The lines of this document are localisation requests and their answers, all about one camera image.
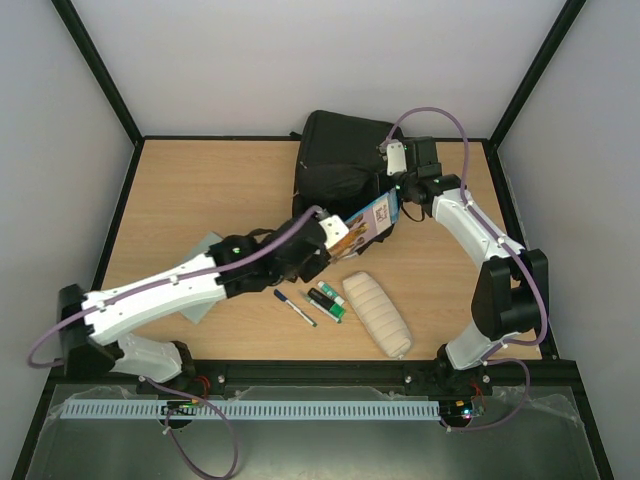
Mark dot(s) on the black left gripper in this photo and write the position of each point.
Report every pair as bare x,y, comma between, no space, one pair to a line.
311,272

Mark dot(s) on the blue capped pen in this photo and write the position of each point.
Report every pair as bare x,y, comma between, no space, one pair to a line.
284,299

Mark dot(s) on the children's reader book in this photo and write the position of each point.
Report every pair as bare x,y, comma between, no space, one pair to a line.
366,226

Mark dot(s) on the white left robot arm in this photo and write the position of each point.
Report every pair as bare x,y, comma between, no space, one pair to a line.
101,337

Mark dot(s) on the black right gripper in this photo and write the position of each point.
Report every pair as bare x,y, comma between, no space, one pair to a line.
388,185

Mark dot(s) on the beige fabric pencil case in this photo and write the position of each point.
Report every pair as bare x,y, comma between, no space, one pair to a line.
378,314

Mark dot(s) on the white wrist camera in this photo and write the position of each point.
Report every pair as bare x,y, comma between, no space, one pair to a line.
393,153
335,230

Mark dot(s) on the green capped thin pen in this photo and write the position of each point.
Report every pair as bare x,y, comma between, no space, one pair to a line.
316,305

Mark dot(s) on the white green glue stick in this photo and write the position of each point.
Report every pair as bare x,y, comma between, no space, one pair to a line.
330,292

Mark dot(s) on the black student bag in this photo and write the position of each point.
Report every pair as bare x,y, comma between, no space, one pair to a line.
339,166

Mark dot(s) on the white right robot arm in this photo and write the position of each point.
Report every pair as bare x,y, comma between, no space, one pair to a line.
509,301

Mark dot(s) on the light blue cable duct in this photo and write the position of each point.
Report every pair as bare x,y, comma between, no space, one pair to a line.
98,409

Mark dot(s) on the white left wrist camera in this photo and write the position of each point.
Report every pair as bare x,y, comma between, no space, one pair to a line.
335,230

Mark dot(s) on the grey booklet with G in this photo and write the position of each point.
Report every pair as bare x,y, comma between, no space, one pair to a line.
196,313

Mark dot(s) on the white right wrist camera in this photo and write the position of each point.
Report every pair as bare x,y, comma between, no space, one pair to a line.
393,153

